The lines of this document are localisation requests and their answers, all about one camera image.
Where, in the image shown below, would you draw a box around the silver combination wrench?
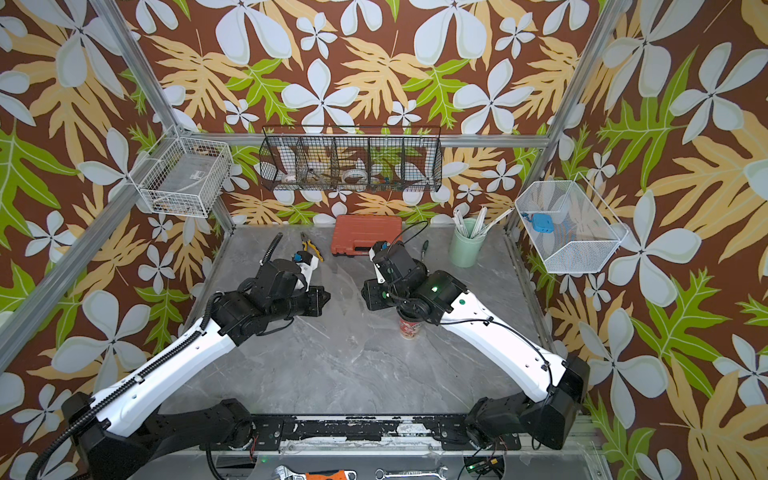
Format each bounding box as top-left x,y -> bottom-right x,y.
374,466 -> 448,480

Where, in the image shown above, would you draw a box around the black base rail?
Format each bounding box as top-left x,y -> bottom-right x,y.
247,413 -> 523,455

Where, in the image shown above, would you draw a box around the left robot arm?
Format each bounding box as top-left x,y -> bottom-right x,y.
26,251 -> 331,479

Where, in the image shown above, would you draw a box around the mint green cup holder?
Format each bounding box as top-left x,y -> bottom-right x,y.
449,218 -> 486,268

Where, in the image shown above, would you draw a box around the red milk tea cup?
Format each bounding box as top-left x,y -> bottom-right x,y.
397,309 -> 423,340

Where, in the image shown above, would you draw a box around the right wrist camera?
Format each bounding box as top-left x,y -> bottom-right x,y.
369,241 -> 389,284

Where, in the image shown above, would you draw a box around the white mesh basket right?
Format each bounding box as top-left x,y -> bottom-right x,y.
515,174 -> 629,276

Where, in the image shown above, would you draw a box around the orange handled adjustable wrench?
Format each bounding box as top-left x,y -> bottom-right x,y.
274,465 -> 358,480

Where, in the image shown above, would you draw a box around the white wire basket left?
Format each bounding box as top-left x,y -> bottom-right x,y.
131,127 -> 233,218

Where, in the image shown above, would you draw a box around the blue object in basket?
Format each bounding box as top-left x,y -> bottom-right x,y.
522,213 -> 555,234

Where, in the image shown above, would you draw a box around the red plastic tool case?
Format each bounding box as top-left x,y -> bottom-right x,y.
330,215 -> 402,257

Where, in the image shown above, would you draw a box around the black wire basket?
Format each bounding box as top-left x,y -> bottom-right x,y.
256,125 -> 444,192

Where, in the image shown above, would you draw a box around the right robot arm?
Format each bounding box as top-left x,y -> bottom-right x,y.
361,241 -> 590,450

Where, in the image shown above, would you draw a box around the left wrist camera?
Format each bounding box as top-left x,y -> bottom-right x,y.
293,250 -> 319,290

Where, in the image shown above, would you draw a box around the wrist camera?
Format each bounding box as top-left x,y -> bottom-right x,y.
369,241 -> 389,284
293,250 -> 319,290

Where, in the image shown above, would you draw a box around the yellow black pliers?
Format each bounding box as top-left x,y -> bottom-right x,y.
300,232 -> 324,262

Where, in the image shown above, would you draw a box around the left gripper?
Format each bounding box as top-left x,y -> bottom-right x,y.
269,284 -> 333,324

